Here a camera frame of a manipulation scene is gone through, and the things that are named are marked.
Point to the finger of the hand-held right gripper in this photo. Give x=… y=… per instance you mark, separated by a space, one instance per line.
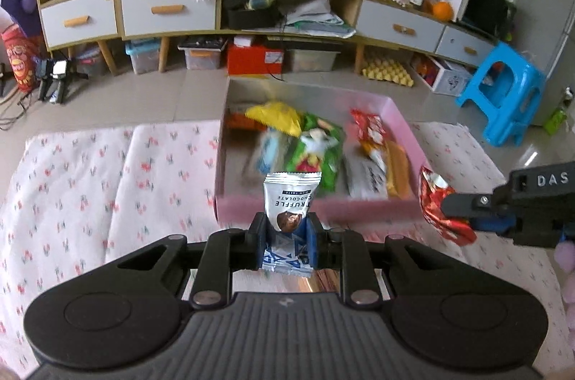
x=467 y=204
x=492 y=225

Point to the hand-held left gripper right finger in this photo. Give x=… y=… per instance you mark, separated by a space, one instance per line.
x=313 y=243

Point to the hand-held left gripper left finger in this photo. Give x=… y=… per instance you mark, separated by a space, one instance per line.
x=258 y=240

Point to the red shiny snack packet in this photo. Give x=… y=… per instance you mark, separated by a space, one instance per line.
x=431 y=200

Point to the white chocolate packet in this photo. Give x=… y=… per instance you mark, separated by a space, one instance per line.
x=289 y=200

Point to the pink cardboard box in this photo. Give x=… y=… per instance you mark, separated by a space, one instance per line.
x=359 y=211

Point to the green snack packet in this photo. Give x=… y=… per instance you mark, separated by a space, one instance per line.
x=316 y=155

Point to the person's right forearm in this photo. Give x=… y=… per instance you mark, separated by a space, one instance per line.
x=567 y=267

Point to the orange bread packet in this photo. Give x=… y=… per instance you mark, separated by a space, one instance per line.
x=399 y=169

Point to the white snack packet black print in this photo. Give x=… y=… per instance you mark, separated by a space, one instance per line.
x=364 y=177

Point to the green bottle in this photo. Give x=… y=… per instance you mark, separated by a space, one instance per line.
x=556 y=121

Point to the blue clear snack packet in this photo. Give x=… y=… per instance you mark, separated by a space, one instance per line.
x=272 y=151

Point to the small orange snack packet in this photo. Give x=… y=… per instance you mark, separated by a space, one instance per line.
x=238 y=121

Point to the red white snack packet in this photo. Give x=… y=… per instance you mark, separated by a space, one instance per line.
x=368 y=130

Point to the yellow snack packet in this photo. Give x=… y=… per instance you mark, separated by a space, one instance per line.
x=276 y=117

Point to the white printed cardboard box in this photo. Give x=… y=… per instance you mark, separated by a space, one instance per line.
x=444 y=79

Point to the blue plastic stool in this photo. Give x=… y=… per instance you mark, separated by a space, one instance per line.
x=507 y=65

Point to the yellow egg tray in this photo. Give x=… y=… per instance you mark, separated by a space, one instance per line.
x=388 y=72

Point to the cherry print white blanket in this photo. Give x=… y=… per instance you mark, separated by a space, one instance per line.
x=90 y=191

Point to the red cardboard box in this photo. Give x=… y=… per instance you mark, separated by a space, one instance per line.
x=251 y=61

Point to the large clear storage bin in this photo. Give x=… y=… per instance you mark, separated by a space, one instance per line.
x=312 y=61

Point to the grey refrigerator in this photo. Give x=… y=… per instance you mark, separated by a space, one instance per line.
x=548 y=25

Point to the clear storage bin orange contents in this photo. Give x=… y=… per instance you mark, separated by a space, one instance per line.
x=202 y=56

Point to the orange fruit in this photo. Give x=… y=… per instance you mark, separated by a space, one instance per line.
x=442 y=10

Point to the black microwave oven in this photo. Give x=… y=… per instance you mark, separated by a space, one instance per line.
x=485 y=9

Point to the low wooden cabinet white drawers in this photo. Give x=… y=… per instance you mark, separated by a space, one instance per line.
x=382 y=22

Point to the clear bin blue lid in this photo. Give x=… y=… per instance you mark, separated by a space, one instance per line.
x=143 y=56

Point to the pile of grey white bags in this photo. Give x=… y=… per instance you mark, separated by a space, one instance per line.
x=319 y=18

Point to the black storage box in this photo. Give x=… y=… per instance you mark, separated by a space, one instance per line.
x=251 y=13

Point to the black tripod device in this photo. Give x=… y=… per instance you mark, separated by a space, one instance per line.
x=56 y=74

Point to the red printed bag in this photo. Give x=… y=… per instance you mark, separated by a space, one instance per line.
x=18 y=61

